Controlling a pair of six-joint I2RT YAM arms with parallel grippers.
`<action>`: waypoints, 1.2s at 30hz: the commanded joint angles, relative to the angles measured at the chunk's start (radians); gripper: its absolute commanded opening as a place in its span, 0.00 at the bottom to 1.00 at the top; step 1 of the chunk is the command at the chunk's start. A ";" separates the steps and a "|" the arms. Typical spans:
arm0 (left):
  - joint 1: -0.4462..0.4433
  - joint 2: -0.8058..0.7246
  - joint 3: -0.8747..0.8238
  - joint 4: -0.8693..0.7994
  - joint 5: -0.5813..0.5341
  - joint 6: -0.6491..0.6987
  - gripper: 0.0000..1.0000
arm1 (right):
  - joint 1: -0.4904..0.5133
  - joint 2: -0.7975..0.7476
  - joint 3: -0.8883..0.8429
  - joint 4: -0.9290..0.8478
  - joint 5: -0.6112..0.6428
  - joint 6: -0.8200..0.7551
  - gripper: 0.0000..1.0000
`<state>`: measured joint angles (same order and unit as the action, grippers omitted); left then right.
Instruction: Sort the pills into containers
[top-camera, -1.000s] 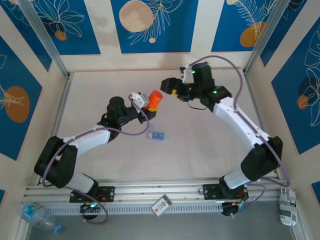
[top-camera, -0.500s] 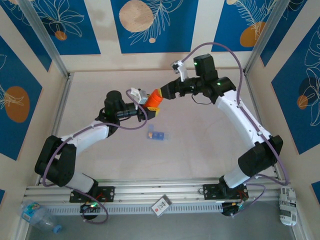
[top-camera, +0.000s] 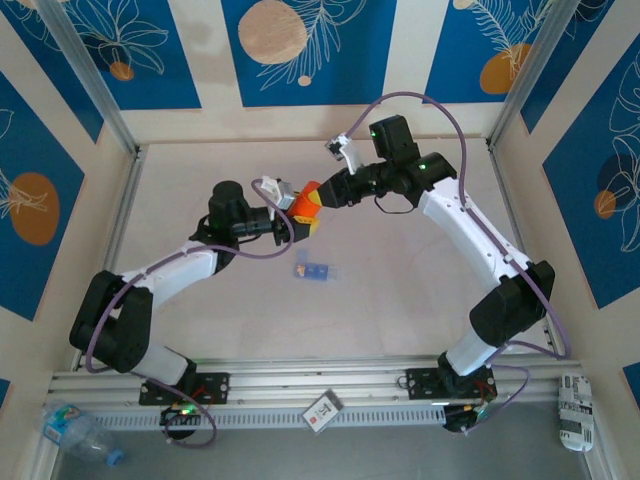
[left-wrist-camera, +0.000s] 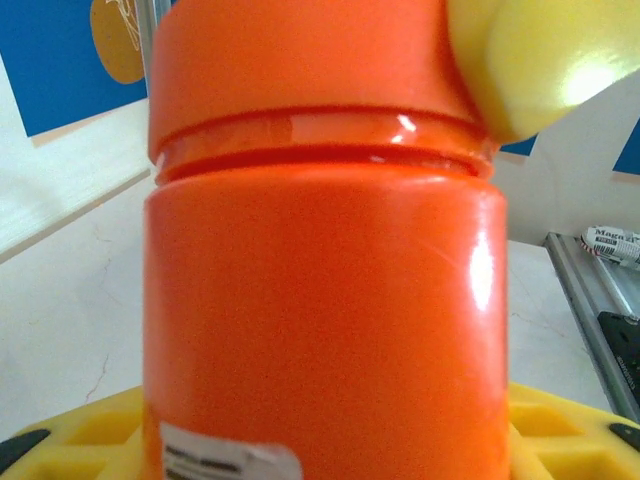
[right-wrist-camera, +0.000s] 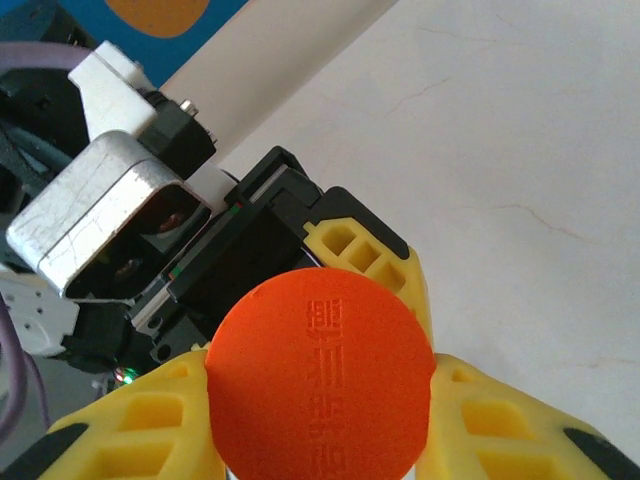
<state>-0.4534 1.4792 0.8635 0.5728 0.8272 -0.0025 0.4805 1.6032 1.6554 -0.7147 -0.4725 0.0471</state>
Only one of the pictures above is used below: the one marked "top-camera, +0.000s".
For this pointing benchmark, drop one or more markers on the blue pill organizer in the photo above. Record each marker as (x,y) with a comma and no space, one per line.
(320,271)

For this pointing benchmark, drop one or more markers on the white card with red tag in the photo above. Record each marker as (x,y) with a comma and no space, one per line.
(322,411)

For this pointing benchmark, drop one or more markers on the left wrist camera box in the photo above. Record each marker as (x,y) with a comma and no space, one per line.
(282,195)

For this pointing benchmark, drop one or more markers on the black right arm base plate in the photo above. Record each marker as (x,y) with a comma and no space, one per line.
(420,382)

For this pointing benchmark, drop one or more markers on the small controller board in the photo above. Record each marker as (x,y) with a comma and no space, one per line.
(182,412)
(462,422)

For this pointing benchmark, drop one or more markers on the aluminium side rail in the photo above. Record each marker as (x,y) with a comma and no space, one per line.
(126,200)
(501,175)

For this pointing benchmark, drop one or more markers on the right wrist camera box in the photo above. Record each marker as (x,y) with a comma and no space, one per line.
(340,147)

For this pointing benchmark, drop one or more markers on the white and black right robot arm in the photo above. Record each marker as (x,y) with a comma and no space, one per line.
(465,225)

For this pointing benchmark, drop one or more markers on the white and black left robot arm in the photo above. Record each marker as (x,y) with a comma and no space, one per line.
(115,325)

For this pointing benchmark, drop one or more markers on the aluminium corner post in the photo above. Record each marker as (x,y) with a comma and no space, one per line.
(96,85)
(512,100)

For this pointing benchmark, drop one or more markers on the orange pill bottle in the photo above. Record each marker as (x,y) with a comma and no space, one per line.
(302,207)

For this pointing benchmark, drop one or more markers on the aluminium base frame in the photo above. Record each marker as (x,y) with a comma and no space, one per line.
(320,375)

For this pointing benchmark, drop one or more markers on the clear plastic water bottle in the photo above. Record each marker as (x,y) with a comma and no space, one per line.
(70,430)

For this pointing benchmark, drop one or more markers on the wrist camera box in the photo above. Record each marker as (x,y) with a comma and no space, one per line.
(282,195)
(340,147)

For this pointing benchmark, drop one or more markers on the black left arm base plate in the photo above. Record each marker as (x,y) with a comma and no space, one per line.
(220,387)

